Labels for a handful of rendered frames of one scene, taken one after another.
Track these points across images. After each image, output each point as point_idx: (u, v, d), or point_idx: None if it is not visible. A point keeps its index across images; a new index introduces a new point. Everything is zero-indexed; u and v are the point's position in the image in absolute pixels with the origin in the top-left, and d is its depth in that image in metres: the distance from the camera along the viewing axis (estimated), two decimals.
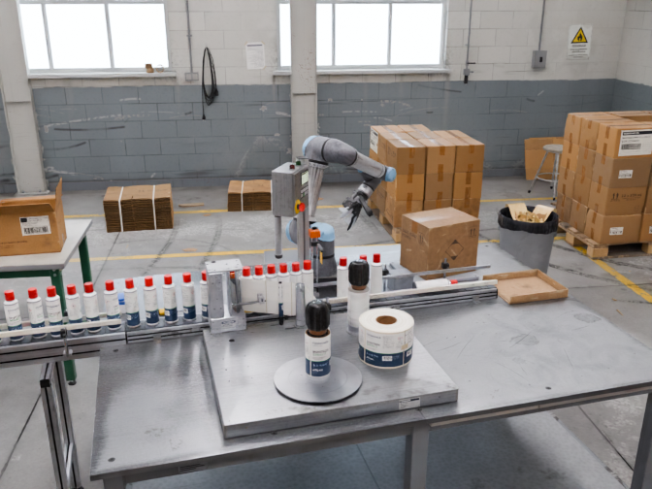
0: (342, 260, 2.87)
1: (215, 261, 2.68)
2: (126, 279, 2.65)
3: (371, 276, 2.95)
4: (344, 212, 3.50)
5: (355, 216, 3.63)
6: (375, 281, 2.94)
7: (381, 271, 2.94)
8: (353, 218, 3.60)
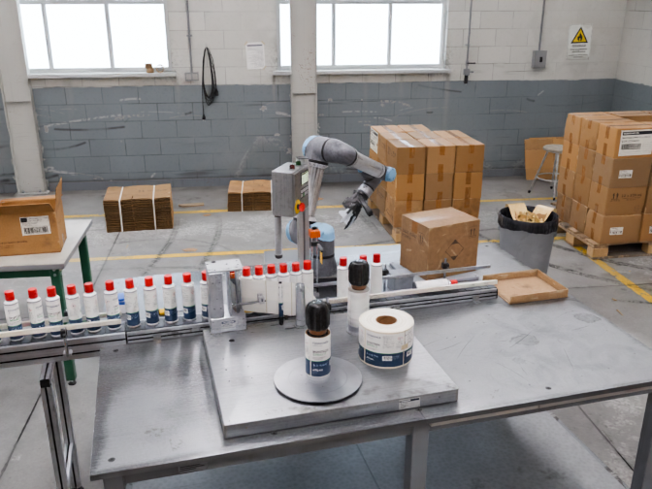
0: (342, 260, 2.87)
1: (215, 261, 2.68)
2: (126, 279, 2.65)
3: (371, 276, 2.95)
4: (344, 217, 3.52)
5: (354, 217, 3.62)
6: (375, 281, 2.94)
7: (381, 271, 2.94)
8: (352, 217, 3.59)
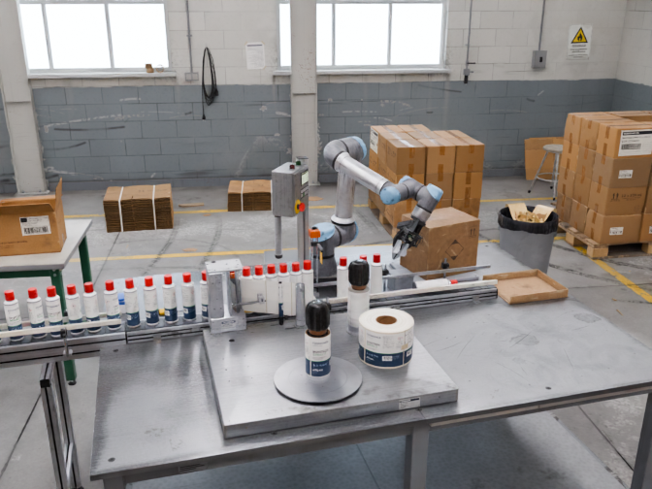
0: (342, 260, 2.87)
1: (215, 261, 2.68)
2: (126, 279, 2.65)
3: (371, 276, 2.95)
4: (399, 255, 2.96)
5: (395, 240, 2.92)
6: (375, 281, 2.94)
7: (381, 271, 2.94)
8: (400, 243, 2.95)
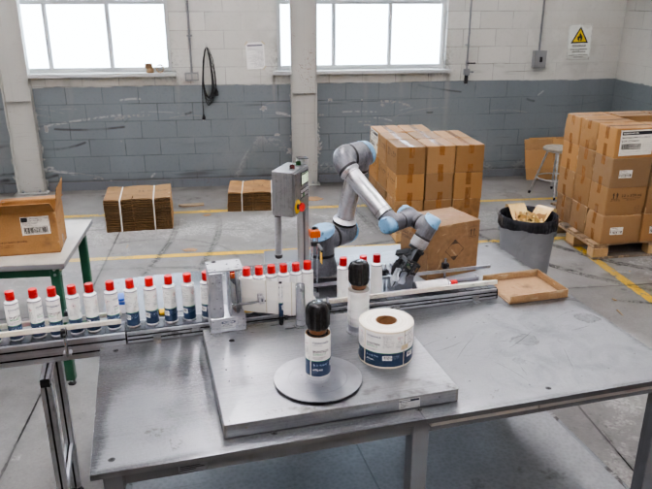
0: (342, 260, 2.87)
1: (215, 261, 2.68)
2: (126, 279, 2.65)
3: (371, 276, 2.95)
4: (398, 282, 3.00)
5: (394, 268, 2.96)
6: (375, 281, 2.94)
7: (381, 271, 2.94)
8: None
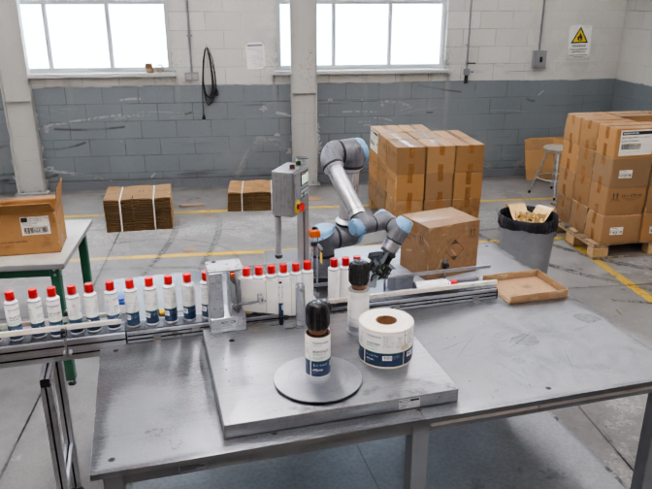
0: (332, 261, 2.86)
1: (215, 261, 2.68)
2: (126, 279, 2.65)
3: None
4: (370, 285, 2.97)
5: None
6: None
7: None
8: (371, 274, 2.95)
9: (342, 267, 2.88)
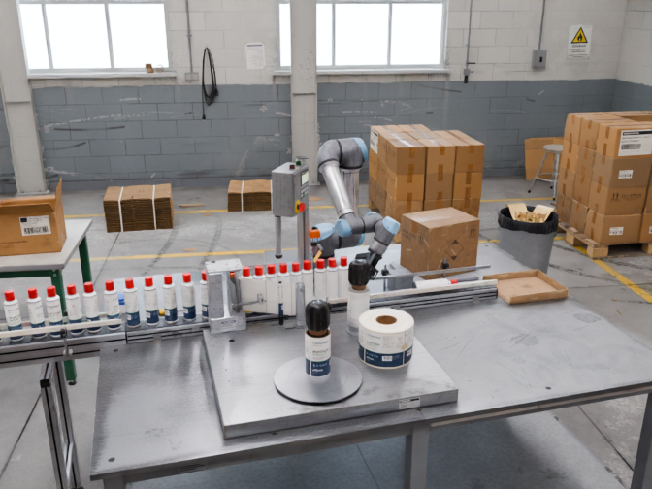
0: (318, 263, 2.85)
1: (215, 261, 2.68)
2: (126, 279, 2.65)
3: (338, 278, 2.91)
4: None
5: None
6: (342, 285, 2.90)
7: (348, 275, 2.90)
8: None
9: (329, 269, 2.87)
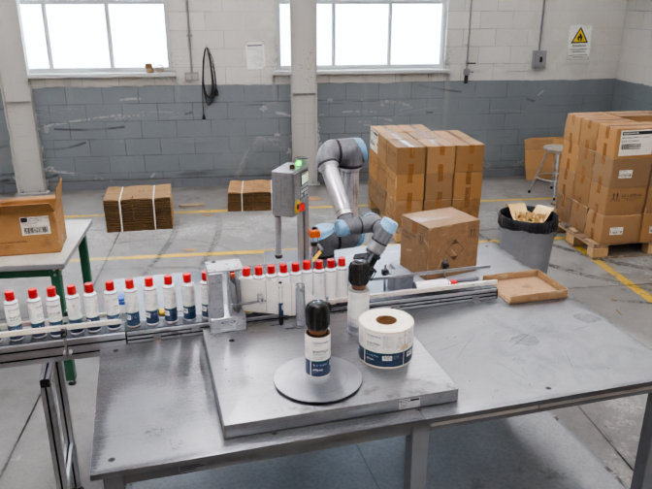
0: (316, 263, 2.84)
1: (215, 261, 2.68)
2: (126, 279, 2.65)
3: (336, 278, 2.91)
4: None
5: None
6: (340, 285, 2.90)
7: (346, 275, 2.90)
8: None
9: (329, 269, 2.86)
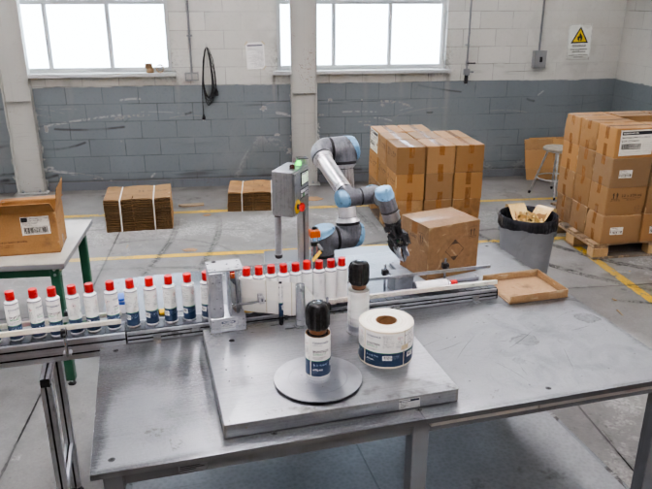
0: (316, 263, 2.84)
1: (215, 261, 2.68)
2: (126, 279, 2.65)
3: (336, 278, 2.91)
4: (406, 253, 2.96)
5: (391, 248, 2.93)
6: (340, 285, 2.90)
7: (346, 275, 2.90)
8: None
9: (329, 269, 2.86)
